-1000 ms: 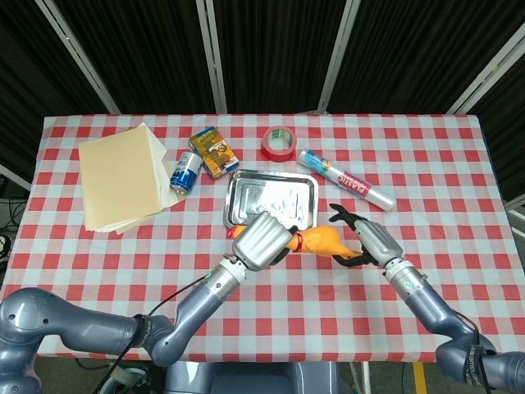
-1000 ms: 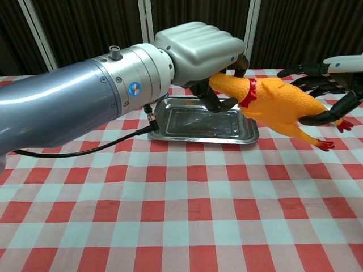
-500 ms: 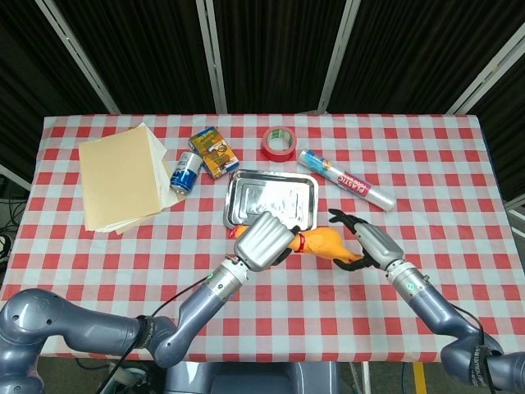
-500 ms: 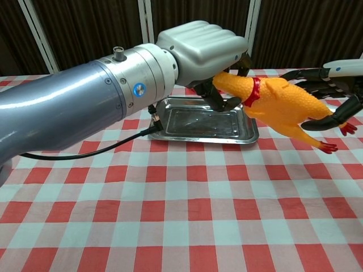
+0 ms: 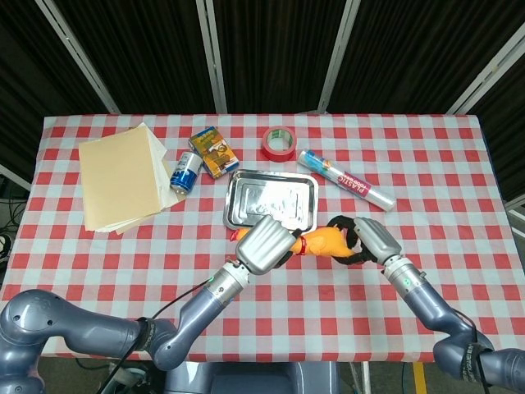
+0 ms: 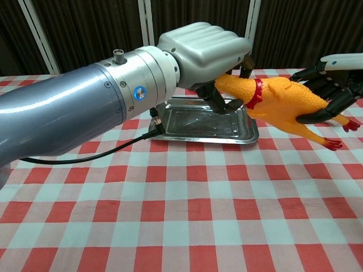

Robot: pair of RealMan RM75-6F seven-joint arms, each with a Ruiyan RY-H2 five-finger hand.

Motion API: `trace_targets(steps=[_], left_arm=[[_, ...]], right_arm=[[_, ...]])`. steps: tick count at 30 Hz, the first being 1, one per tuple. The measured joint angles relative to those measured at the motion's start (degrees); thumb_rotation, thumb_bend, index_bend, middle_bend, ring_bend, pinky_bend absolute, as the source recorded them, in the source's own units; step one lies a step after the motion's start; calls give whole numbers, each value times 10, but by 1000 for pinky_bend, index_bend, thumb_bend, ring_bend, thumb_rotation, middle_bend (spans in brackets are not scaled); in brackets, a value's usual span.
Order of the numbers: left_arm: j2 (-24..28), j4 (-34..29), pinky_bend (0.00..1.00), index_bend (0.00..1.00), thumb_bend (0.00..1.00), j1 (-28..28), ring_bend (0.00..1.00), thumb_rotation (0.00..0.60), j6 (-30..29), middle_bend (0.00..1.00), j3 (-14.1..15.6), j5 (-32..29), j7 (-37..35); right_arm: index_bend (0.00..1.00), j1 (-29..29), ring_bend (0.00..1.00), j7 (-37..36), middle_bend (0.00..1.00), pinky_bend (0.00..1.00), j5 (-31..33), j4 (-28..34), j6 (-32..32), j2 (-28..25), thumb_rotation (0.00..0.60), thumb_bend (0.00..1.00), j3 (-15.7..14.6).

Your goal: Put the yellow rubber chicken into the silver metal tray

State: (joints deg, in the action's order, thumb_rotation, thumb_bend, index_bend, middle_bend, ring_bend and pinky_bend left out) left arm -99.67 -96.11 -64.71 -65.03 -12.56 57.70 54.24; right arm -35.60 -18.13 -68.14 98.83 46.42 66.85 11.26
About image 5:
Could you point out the dark brown curtain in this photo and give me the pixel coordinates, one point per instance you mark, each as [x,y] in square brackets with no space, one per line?
[279,49]

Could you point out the white metal frame post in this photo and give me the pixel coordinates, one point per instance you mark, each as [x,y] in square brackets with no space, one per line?
[492,70]
[213,61]
[517,221]
[14,177]
[80,61]
[335,61]

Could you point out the blue and yellow snack packet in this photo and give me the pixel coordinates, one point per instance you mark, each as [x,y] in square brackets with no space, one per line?
[213,152]

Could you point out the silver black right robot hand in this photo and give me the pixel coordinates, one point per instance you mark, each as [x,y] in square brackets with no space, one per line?
[377,240]

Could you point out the red white checkered tablecloth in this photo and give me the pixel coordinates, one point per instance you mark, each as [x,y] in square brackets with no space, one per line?
[123,262]

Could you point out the yellow rubber chicken toy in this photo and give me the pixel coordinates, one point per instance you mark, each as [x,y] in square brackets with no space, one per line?
[324,242]

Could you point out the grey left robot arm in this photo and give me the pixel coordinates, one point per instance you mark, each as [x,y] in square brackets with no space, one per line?
[82,328]

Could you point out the grey robot torso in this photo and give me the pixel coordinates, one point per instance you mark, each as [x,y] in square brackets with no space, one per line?
[254,379]

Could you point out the red tape roll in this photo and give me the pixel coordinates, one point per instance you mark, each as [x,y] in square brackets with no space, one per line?
[279,155]

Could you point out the blue and white drink can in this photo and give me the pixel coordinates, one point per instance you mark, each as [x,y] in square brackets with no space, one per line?
[186,172]

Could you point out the beige paper stack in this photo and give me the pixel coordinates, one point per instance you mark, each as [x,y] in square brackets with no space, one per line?
[119,180]

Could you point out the stainless steel rectangular tray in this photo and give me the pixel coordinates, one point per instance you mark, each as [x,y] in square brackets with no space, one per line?
[270,197]

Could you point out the plastic food wrap roll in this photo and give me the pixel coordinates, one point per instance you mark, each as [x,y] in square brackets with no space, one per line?
[348,180]

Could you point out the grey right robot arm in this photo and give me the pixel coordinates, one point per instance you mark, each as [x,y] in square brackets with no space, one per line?
[430,303]

